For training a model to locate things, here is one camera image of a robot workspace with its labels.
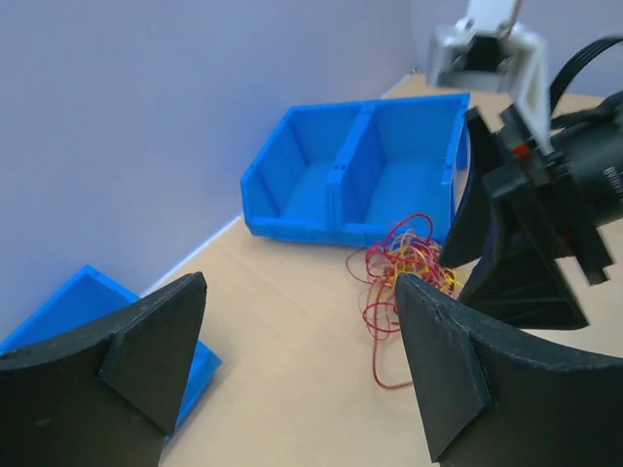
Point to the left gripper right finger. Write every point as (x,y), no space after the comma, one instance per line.
(493,395)

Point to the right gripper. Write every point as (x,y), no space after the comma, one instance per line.
(522,209)

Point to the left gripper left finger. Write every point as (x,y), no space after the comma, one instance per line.
(107,393)

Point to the large blue divided bin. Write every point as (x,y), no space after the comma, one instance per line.
(346,173)

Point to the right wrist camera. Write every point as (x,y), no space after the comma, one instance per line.
(490,50)

